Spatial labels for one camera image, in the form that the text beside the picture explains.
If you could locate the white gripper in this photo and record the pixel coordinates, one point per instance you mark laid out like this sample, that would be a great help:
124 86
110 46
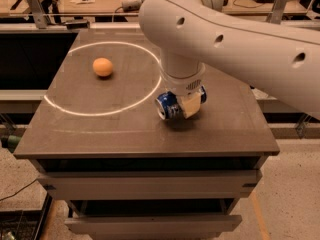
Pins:
182 83

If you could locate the blue pepsi can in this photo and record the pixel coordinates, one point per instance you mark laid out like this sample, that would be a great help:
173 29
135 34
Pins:
168 104

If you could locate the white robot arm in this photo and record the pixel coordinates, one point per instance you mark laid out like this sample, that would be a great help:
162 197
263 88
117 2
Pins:
279 60

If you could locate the upper grey drawer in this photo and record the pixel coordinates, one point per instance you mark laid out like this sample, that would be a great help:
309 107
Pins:
150 185

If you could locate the grey drawer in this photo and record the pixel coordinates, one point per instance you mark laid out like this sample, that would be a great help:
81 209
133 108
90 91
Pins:
154 227
150 185

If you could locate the orange fruit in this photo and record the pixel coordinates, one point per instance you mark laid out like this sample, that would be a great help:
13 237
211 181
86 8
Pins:
102 67

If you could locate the grey cabinet with drawers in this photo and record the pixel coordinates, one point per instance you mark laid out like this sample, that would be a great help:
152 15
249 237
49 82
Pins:
87 123

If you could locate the lower grey drawer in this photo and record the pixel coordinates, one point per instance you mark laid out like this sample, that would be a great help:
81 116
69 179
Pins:
154 227

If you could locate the grey metal bracket right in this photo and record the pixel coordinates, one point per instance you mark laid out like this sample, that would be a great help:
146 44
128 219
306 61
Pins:
275 16

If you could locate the grey metal bracket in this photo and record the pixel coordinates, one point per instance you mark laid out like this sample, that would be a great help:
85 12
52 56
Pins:
275 16
38 13

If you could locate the grey metal bracket left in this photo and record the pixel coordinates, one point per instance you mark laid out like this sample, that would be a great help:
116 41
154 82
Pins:
38 13

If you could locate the black wire crate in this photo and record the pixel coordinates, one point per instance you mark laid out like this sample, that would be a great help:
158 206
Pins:
24 224

